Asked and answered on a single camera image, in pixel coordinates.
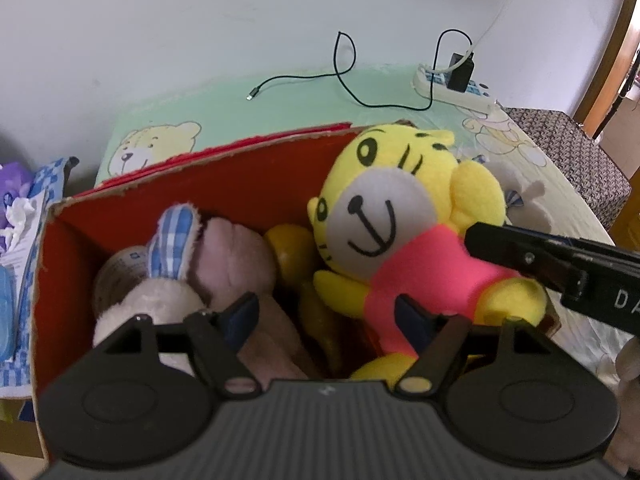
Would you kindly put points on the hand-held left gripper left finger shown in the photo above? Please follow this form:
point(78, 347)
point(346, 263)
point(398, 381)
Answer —
point(242, 317)

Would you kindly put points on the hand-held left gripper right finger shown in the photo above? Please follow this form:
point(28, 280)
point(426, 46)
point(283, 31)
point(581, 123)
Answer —
point(412, 320)

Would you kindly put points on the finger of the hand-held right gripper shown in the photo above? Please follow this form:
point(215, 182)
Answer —
point(560, 240)
point(500, 245)

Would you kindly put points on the pink plush toy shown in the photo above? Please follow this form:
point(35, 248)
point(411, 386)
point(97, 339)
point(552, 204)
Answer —
point(235, 255)

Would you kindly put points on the small white plush toy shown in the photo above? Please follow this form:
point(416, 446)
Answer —
point(150, 305)

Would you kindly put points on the yellow tiger plush toy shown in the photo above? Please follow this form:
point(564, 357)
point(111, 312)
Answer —
point(380, 200)

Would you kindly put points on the red cardboard box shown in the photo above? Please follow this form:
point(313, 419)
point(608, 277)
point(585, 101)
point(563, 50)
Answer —
point(250, 180)

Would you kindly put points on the person's right hand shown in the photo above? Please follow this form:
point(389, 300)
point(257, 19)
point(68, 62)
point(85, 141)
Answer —
point(629, 360)

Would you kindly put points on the brown patterned chair cushion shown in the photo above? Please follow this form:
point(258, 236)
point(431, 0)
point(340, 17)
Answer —
point(575, 160)

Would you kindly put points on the yellow gourd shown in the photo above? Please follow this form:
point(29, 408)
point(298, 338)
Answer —
point(290, 250)

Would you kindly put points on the tape roll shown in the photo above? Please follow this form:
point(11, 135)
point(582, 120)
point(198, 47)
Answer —
point(120, 270)

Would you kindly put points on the white power strip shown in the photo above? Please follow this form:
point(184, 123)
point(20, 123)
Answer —
point(475, 102)

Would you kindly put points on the black charger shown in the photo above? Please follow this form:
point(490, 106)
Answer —
point(460, 77)

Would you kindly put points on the white paper sheet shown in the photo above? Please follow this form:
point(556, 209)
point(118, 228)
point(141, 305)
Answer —
point(25, 270)

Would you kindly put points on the blue checked cloth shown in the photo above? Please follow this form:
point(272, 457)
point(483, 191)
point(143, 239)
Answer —
point(55, 175)

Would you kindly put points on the purple tissue pack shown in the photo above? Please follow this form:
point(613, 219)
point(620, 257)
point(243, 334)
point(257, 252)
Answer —
point(12, 185)

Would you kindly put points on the wooden door frame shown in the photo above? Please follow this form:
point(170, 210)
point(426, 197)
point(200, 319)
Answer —
point(607, 60)

